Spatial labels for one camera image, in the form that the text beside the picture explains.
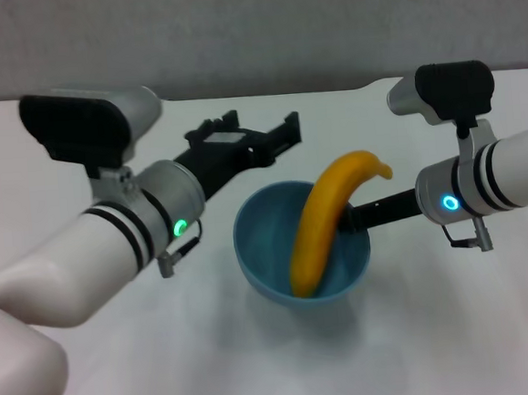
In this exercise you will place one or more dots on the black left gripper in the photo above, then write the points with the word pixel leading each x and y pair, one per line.
pixel 224 155

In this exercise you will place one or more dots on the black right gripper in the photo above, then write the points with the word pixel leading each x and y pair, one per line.
pixel 384 208

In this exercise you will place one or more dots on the yellow banana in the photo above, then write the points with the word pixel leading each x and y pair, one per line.
pixel 316 221

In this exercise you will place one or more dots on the blue plastic bowl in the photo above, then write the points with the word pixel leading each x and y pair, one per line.
pixel 267 238

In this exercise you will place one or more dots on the right wrist camera housing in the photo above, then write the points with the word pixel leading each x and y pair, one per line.
pixel 457 91

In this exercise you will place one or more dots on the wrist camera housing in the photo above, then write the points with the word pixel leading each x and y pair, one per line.
pixel 457 91
pixel 79 120

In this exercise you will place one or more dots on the left wrist camera housing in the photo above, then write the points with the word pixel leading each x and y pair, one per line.
pixel 79 120

